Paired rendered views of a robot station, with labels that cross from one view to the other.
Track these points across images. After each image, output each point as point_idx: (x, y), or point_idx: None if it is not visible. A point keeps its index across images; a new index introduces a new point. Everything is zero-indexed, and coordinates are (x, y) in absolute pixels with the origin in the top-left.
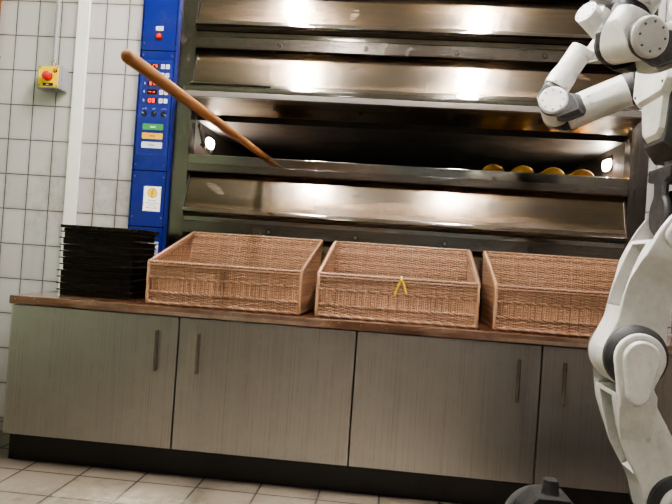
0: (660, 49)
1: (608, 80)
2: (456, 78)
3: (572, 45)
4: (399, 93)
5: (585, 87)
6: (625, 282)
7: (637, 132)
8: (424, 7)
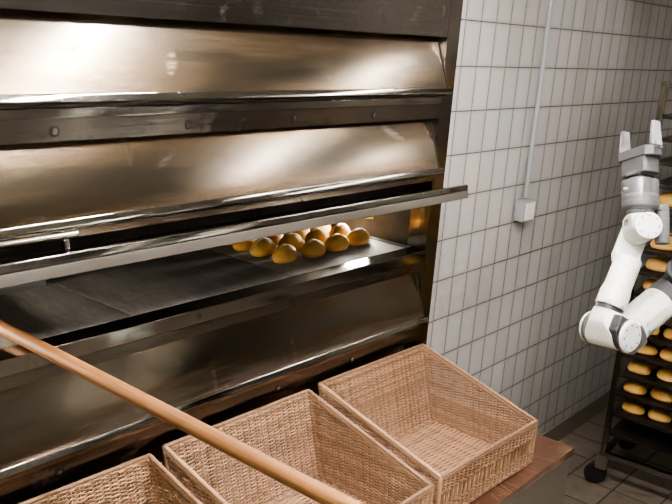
0: None
1: (656, 300)
2: (291, 156)
3: (630, 260)
4: (243, 199)
5: (402, 150)
6: None
7: None
8: (255, 45)
